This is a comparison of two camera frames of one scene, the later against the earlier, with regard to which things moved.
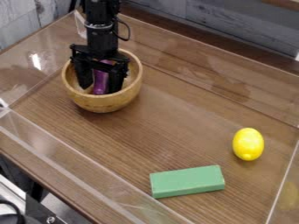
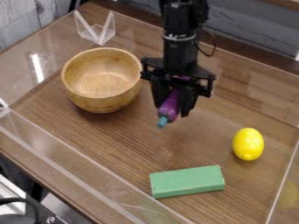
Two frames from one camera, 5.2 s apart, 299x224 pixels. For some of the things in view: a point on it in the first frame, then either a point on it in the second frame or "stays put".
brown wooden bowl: (106, 102) stays put
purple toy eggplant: (101, 79) to (169, 109)
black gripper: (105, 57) to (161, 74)
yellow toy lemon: (247, 143) stays put
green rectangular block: (189, 181) stays put
